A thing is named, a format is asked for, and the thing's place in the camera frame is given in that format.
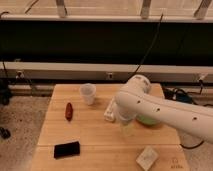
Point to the translucent yellowish pusher tool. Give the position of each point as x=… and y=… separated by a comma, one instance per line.
x=127, y=129

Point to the red-brown chili pepper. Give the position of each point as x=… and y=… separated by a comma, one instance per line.
x=69, y=112

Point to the green bowl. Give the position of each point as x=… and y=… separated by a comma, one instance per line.
x=146, y=120

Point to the black eraser block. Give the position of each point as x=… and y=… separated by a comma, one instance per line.
x=67, y=149

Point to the blue object on floor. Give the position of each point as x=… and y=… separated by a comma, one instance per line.
x=184, y=98

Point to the white plastic bottle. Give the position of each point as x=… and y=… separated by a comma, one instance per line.
x=109, y=112

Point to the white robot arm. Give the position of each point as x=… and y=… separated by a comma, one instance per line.
x=133, y=99

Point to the clear plastic cup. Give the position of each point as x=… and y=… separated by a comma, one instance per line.
x=88, y=92

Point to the black object at left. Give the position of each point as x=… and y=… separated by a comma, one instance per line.
x=5, y=93

